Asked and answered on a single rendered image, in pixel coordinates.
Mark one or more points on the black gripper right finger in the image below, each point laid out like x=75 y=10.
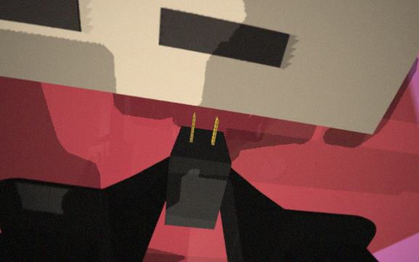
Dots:
x=256 y=229

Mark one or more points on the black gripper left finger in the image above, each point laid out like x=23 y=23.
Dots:
x=121 y=217

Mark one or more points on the black two-prong plug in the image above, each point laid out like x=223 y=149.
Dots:
x=199 y=166

